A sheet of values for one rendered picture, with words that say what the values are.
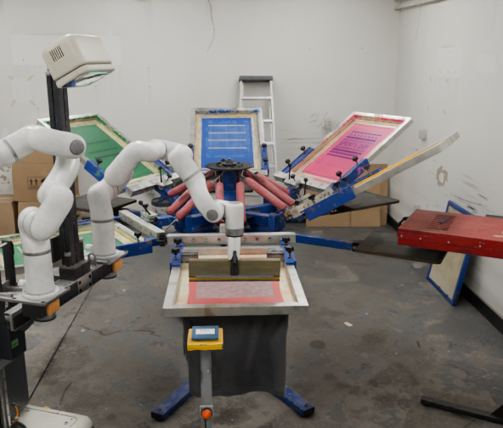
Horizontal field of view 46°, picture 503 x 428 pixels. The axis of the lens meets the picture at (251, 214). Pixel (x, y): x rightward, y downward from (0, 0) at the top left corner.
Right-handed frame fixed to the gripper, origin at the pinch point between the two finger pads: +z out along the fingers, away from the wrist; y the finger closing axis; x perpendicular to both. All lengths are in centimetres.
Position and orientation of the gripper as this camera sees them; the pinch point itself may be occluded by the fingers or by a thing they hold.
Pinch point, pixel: (234, 268)
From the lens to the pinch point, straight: 246.7
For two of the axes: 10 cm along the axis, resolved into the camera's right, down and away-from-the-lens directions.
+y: 0.5, 2.6, -9.6
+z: -0.1, 9.7, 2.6
